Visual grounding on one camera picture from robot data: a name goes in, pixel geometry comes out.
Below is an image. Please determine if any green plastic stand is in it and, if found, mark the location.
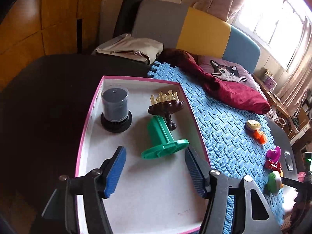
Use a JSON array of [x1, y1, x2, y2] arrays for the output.
[[141, 116, 189, 160]]

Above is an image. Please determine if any white green plastic device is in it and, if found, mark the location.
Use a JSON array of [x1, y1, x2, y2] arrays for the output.
[[267, 171, 284, 195]]

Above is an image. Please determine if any red metal cylinder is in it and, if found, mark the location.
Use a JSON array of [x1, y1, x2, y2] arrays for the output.
[[264, 160, 282, 173]]

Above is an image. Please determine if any yellow oval embossed soap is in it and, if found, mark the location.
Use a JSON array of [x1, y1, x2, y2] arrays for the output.
[[245, 120, 261, 131]]

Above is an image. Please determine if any purple plastic cup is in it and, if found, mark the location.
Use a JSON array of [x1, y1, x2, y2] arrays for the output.
[[266, 146, 281, 163]]

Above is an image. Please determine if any orange cube block piece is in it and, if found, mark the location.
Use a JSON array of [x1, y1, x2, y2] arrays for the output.
[[253, 130, 267, 145]]

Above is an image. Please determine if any dark brown flower massager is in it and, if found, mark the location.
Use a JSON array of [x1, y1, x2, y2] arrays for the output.
[[148, 90, 184, 131]]

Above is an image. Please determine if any black disc spindle case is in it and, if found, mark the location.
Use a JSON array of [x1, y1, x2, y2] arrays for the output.
[[100, 85, 132, 133]]

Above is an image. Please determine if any blue foam puzzle mat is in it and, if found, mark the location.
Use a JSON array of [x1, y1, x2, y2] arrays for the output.
[[147, 61, 286, 234]]

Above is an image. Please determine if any pink rimmed white tray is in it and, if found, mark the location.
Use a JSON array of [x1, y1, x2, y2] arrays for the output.
[[74, 75, 212, 234]]

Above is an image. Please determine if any black computer mouse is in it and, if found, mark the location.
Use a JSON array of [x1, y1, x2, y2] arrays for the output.
[[285, 152, 293, 172]]

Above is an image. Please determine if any maroon red blanket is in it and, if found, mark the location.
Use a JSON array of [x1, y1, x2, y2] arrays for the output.
[[156, 49, 271, 115]]

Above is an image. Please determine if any cat face pillow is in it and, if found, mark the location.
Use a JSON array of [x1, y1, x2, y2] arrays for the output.
[[198, 56, 258, 90]]

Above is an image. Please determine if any wooden side shelf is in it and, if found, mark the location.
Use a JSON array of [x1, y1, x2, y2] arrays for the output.
[[252, 74, 299, 134]]

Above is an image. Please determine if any purple box on shelf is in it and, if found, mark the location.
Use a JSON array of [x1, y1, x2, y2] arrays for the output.
[[261, 69, 277, 91]]

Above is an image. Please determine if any beige folded cloth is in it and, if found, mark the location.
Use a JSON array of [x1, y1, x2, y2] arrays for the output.
[[92, 33, 164, 65]]

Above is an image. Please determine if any grey yellow blue headboard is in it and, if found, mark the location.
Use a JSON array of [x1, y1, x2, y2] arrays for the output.
[[131, 0, 260, 73]]

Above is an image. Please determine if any wooden wardrobe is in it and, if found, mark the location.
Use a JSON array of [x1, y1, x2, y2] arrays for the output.
[[1, 0, 102, 89]]

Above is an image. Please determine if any black rolled mat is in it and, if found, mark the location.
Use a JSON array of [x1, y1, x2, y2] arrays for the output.
[[113, 0, 144, 38]]

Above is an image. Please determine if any pink curtain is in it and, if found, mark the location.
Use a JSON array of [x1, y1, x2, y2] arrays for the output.
[[192, 0, 311, 115]]

